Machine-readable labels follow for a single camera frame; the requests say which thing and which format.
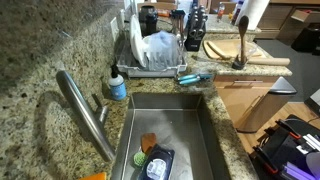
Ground black knife block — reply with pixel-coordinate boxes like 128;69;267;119
184;5;208;52

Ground wooden cabinet drawers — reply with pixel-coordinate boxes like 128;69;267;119
256;0;320;44

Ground wooden spoon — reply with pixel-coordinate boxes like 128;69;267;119
238;15;249;64

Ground brown sponge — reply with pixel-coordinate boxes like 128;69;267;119
141;133;157;153

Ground robot base with purple lights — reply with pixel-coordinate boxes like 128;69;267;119
251;115;320;180

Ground grey dish drying rack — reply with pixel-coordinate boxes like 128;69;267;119
115;40;187;78

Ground blue soap dispenser bottle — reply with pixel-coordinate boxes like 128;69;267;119
108;65;127;100

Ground white plate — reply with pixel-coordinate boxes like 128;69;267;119
129;14;146;67

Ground wooden cutting board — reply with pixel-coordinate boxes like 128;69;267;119
203;39;265;60

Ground stainless steel sink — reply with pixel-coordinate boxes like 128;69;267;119
111;93;231;180

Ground stainless steel tap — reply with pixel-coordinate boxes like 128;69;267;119
56;70;116;161

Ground green scrubber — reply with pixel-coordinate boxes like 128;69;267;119
133;152;147;167

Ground clear plastic bag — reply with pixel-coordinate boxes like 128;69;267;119
146;31;179;71

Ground wooden rolling pin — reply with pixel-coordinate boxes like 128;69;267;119
246;54;290;66

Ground black utensil holder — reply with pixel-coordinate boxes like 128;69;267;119
232;55;247;70

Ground orange object at bottom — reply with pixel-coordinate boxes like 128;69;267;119
79;172;107;180

